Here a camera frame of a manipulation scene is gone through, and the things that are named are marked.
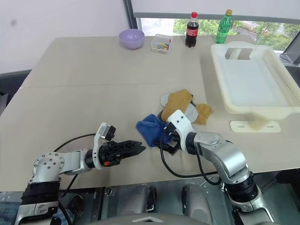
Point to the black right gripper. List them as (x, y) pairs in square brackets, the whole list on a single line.
[(174, 144)]

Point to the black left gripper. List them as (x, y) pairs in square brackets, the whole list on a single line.
[(111, 153)]

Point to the blue cloth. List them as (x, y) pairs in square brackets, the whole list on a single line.
[(150, 130)]

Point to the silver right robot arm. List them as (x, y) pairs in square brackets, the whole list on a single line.
[(229, 159)]

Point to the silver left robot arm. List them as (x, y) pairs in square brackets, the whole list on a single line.
[(58, 164)]

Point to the clear plastic container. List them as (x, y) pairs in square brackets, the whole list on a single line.
[(161, 45)]

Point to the white plastic basket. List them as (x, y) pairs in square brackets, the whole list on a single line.
[(248, 82)]

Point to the grey robot torso edge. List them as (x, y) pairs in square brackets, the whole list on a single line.
[(150, 220)]

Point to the white basket stand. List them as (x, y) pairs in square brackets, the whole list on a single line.
[(241, 126)]

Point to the black shoe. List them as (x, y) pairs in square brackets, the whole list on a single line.
[(75, 207)]

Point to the purple bowl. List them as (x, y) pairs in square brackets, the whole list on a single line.
[(131, 38)]

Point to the cola bottle red cap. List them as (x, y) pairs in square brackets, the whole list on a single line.
[(191, 30)]

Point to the green bottle yellow cap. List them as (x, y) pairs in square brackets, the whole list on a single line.
[(222, 29)]

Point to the grey roller blind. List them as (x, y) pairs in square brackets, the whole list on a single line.
[(211, 7)]

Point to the dark monitor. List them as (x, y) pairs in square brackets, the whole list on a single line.
[(293, 52)]

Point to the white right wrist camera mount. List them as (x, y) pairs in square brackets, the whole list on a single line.
[(181, 124)]

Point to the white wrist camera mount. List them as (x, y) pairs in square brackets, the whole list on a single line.
[(181, 124), (97, 150)]

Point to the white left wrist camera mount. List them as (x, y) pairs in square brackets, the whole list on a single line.
[(97, 150)]

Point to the grey window frame post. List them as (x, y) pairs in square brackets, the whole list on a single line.
[(130, 16)]

